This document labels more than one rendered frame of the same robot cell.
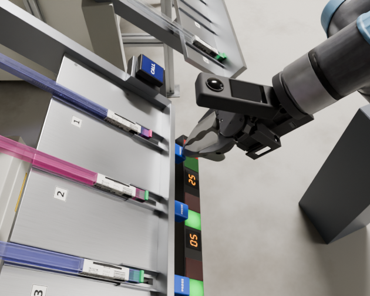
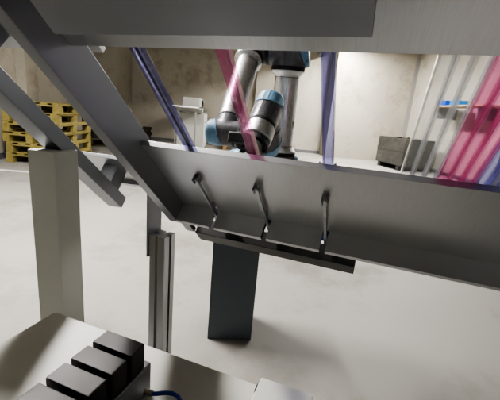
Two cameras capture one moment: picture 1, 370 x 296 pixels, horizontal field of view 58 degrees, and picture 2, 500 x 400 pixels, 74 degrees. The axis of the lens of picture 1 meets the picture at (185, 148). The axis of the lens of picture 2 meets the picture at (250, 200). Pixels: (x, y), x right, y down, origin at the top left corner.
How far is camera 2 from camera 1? 0.70 m
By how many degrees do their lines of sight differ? 67
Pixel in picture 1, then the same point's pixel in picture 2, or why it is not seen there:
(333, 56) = (267, 111)
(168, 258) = not seen: hidden behind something
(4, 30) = (111, 114)
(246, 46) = (23, 291)
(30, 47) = (123, 135)
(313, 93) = (271, 128)
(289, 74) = (255, 126)
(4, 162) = (85, 329)
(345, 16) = (225, 124)
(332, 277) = (275, 350)
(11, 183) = not seen: hidden behind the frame
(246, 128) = not seen: hidden behind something
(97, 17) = (65, 164)
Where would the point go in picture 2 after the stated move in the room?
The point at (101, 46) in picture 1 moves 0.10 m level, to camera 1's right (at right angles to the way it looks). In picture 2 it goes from (65, 199) to (104, 190)
